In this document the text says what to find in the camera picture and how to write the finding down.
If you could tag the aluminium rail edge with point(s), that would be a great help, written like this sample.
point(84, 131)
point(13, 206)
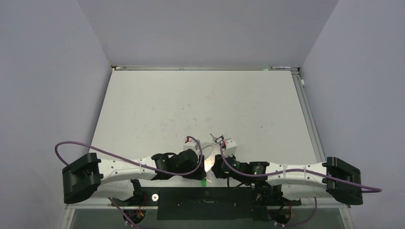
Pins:
point(174, 68)
point(313, 133)

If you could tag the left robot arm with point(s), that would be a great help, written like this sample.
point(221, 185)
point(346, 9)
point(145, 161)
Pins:
point(90, 176)

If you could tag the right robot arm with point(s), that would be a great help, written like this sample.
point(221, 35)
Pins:
point(333, 178)

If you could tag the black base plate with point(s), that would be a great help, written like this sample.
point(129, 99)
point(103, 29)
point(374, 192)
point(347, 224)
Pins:
point(211, 203)

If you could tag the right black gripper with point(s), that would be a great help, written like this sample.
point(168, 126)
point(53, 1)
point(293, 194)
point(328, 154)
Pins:
point(219, 172)

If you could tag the marker pen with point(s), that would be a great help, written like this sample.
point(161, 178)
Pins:
point(280, 68)

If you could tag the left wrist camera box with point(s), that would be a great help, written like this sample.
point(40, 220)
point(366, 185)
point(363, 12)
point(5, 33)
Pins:
point(191, 145)

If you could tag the aluminium rail right edge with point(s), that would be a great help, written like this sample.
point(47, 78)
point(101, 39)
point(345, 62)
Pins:
point(313, 133)

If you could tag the green key tag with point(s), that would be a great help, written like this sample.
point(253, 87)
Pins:
point(203, 182)

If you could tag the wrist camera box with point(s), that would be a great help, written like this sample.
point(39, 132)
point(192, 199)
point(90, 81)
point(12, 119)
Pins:
point(191, 145)
point(229, 147)

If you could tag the perforated metal key plate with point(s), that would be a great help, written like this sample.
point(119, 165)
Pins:
point(209, 150)

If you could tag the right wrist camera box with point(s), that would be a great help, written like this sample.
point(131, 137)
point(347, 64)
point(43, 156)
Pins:
point(229, 147)

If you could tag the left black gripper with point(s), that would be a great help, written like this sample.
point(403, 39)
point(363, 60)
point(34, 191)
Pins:
point(198, 175)

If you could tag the aluminium rail back edge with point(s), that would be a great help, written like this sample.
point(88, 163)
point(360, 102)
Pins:
point(174, 68)

